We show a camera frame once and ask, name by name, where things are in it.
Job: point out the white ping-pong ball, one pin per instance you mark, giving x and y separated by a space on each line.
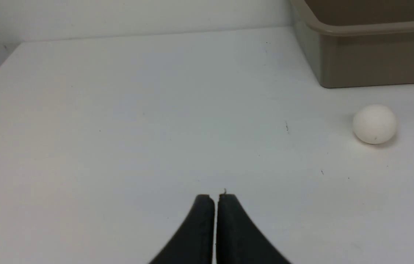
375 124

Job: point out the tan plastic bin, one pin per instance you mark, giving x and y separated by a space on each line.
356 43

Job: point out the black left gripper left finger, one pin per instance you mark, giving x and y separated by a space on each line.
192 243

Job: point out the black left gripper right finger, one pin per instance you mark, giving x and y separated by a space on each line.
239 241

